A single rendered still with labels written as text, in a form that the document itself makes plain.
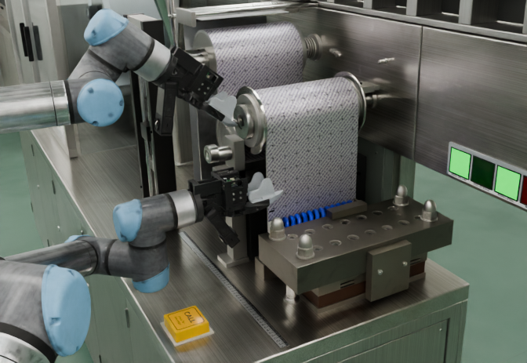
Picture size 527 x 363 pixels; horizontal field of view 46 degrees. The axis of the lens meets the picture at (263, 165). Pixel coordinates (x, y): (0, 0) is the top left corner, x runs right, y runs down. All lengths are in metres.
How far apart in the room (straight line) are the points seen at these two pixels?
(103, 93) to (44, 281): 0.33
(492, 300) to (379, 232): 1.81
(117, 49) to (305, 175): 0.49
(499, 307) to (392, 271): 1.77
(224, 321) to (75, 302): 0.45
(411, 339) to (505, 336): 1.51
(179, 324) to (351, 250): 0.37
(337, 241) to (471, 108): 0.38
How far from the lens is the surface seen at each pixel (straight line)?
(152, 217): 1.21
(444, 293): 1.40
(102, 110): 1.05
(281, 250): 1.26
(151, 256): 1.24
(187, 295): 1.37
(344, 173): 1.43
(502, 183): 1.24
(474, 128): 1.27
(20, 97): 1.07
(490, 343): 2.83
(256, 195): 1.30
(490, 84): 1.23
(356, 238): 1.31
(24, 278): 0.91
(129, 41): 1.18
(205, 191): 1.25
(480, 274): 3.29
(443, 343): 1.49
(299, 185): 1.37
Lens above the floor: 1.64
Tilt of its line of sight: 21 degrees down
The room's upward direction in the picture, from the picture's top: 1 degrees counter-clockwise
